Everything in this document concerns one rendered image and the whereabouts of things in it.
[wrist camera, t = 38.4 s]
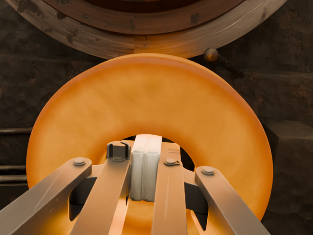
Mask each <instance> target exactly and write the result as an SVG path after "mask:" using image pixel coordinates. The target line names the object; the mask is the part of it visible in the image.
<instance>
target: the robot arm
mask: <svg viewBox="0 0 313 235"><path fill-rule="evenodd" d="M129 198H130V199H131V200H132V201H141V200H145V201H146V202H154V211H153V220H152V229H151V235H188V232H187V219H186V209H189V210H191V216H192V218H193V220H194V222H195V225H196V227H197V229H198V231H199V233H200V235H271V234H270V233H269V232H268V231H267V229H266V228H265V227H264V225H263V224H262V223H261V222H260V220H259V219H258V218H257V217H256V215H255V214H254V213H253V212H252V211H251V210H250V208H249V207H248V206H247V205H246V203H245V202H244V201H243V200H242V198H241V197H240V196H239V194H238V193H237V192H236V191H235V190H234V188H233V187H232V186H231V185H230V183H229V182H228V181H227V179H226V178H225V177H224V176H223V175H222V173H221V172H220V171H219V170H218V169H216V168H214V167H212V166H200V167H198V168H196V170H195V172H192V171H189V170H187V169H185V168H183V164H182V162H181V156H180V146H179V145H178V144H176V143H167V142H162V137H161V136H157V135H149V134H142V135H137V136H136V139H135V141H132V140H122V141H114V142H110V143H108V144H107V159H106V161H105V163H104V164H101V165H92V161H91V160H90V159H88V158H83V157H77V158H74V159H71V160H69V161H67V162H66V163H65V164H63V165H62V166H60V167H59V168H58V169H56V170H55V171H54V172H52V173H51V174H49V175H48V176H47V177H45V178H44V179H43V180H41V181H40V182H39V183H37V184H36V185H35V186H33V187H32V188H30V189H29V190H28V191H26V192H25V193H24V194H22V195H21V196H20V197H18V198H17V199H15V200H14V201H13V202H11V203H10V204H9V205H7V206H6V207H4V208H3V209H2V210H0V235H68V234H69V233H70V232H71V233H70V235H121V234H122V229H123V225H124V220H125V216H126V212H127V208H128V204H129Z"/></svg>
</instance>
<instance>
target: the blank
mask: <svg viewBox="0 0 313 235"><path fill-rule="evenodd" d="M142 134H149V135H157V136H161V137H164V138H167V139H169V140H171V141H173V142H175V143H176V144H178V145H179V146H181V147H182V148H183V149H184V150H185V151H186V152H187V153H188V155H189V156H190V157H191V159H192V161H193V163H194V165H195V169H194V172H195V170H196V168H198V167H200V166H212V167H214V168H216V169H218V170H219V171H220V172H221V173H222V175H223V176H224V177H225V178H226V179H227V181H228V182H229V183H230V185H231V186H232V187H233V188H234V190H235V191H236V192H237V193H238V194H239V196H240V197H241V198H242V200H243V201H244V202H245V203H246V205H247V206H248V207H249V208H250V210H251V211H252V212H253V213H254V214H255V215H256V217H257V218H258V219H259V220H260V221H261V219H262V217H263V215H264V213H265V211H266V208H267V205H268V202H269V199H270V195H271V189H272V180H273V163H272V153H271V149H270V145H269V142H268V139H267V136H266V133H265V131H264V129H263V126H262V124H261V123H260V121H259V119H258V117H257V116H256V114H255V113H254V111H253V110H252V108H251V107H250V106H249V104H248V103H247V102H246V101H245V100H244V99H243V98H242V97H241V96H240V95H239V94H238V93H237V92H236V91H235V90H234V89H233V88H232V87H231V86H230V85H229V84H228V83H227V82H226V81H225V80H224V79H222V78H221V77H220V76H218V75H217V74H215V73H214V72H213V71H211V70H209V69H208V68H206V67H204V66H202V65H200V64H198V63H196V62H193V61H190V60H188V59H184V58H181V57H178V56H174V55H167V54H159V53H139V54H131V55H124V56H120V57H117V58H113V59H110V60H108V61H105V62H103V63H100V64H98V65H96V66H94V67H92V68H90V69H88V70H86V71H84V72H82V73H80V74H79V75H77V76H76V77H74V78H73V79H71V80H70V81H68V82H67V83H66V84H65V85H63V86H62V87H61V88H60V89H59V90H58V91H57V92H56V93H55V94H54V95H53V96H52V97H51V98H50V100H49V101H48V102H47V103H46V105H45V106H44V108H43V109H42V111H41V112H40V114H39V116H38V118H37V120H36V122H35V124H34V127H33V129H32V132H31V135H30V139H29V143H28V148H27V160H26V172H27V183H28V187H29V189H30V188H32V187H33V186H35V185H36V184H37V183H39V182H40V181H41V180H43V179H44V178H45V177H47V176H48V175H49V174H51V173H52V172H54V171H55V170H56V169H58V168H59V167H60V166H62V165H63V164H65V163H66V162H67V161H69V160H71V159H74V158H77V157H83V158H88V159H90V160H91V161H92V165H101V164H104V163H105V161H106V155H107V144H108V143H110V142H114V141H120V140H122V139H124V138H127V137H131V136H135V135H142ZM153 211H154V202H146V201H144V200H141V201H132V200H131V199H130V198H129V204H128V208H127V212H126V216H125V220H124V225H123V229H122V234H121V235H151V229H152V220H153Z"/></svg>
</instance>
